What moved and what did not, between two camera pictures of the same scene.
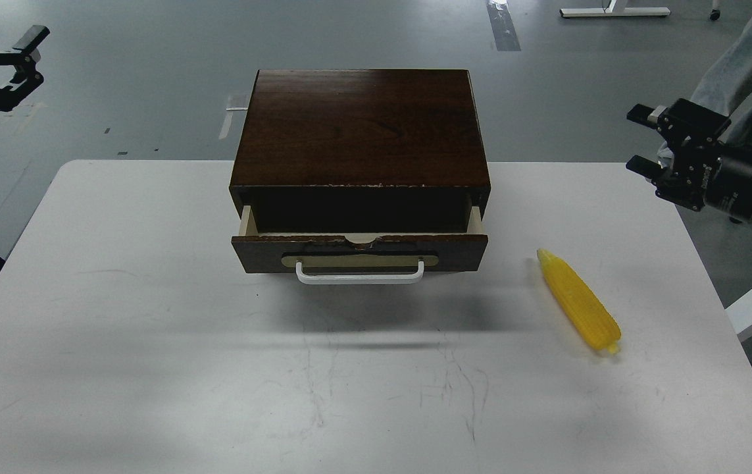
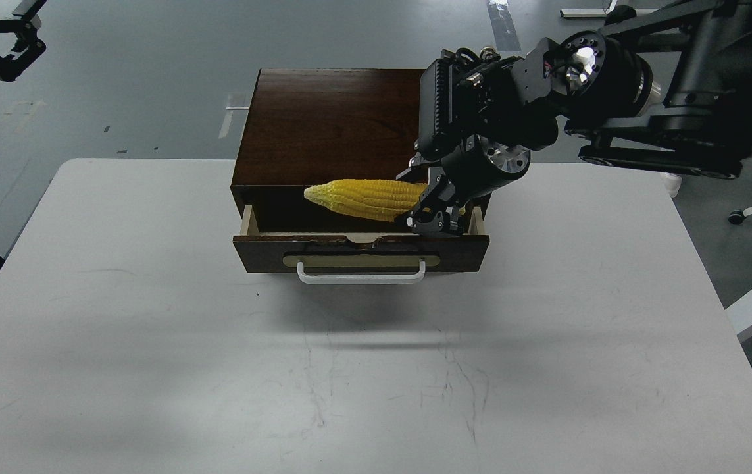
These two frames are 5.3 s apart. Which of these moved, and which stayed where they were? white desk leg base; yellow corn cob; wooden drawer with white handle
Moved: yellow corn cob
Stayed: white desk leg base; wooden drawer with white handle
